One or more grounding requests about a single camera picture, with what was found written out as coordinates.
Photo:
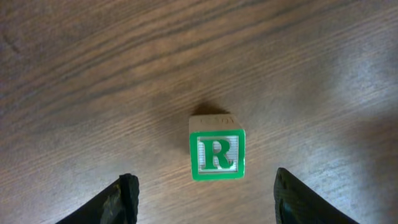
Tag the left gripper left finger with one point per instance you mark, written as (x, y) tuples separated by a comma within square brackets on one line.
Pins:
[(116, 204)]

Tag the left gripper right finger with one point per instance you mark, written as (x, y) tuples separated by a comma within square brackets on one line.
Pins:
[(296, 203)]

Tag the green R block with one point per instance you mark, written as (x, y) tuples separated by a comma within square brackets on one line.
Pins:
[(217, 147)]

